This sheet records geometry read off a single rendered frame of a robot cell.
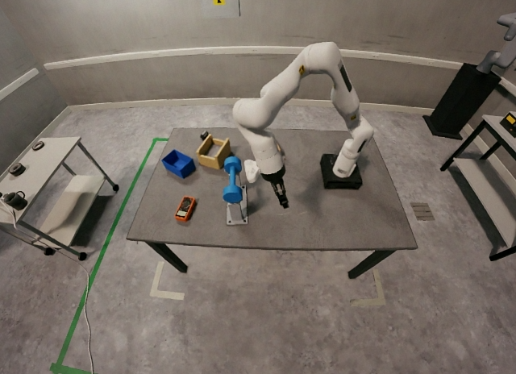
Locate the light wooden crate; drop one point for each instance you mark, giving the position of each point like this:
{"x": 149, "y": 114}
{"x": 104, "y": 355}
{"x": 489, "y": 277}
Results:
{"x": 210, "y": 148}

